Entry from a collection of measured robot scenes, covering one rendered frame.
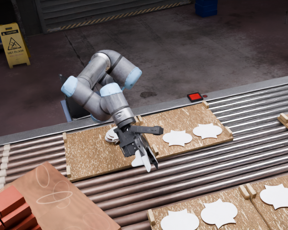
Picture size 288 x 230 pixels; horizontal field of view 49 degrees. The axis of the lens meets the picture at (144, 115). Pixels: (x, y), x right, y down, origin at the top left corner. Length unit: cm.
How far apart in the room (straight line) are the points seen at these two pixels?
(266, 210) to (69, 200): 76
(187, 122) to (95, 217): 79
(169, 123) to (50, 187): 72
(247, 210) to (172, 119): 67
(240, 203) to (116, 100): 64
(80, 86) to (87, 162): 47
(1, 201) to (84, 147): 76
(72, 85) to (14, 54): 387
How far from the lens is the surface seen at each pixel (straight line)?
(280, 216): 135
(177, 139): 161
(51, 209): 127
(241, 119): 182
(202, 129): 167
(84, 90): 122
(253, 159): 158
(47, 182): 138
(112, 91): 115
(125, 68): 154
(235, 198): 137
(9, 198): 98
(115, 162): 153
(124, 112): 112
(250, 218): 132
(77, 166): 156
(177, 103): 192
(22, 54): 505
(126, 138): 113
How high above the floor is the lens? 197
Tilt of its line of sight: 35 degrees down
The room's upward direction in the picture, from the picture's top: 6 degrees counter-clockwise
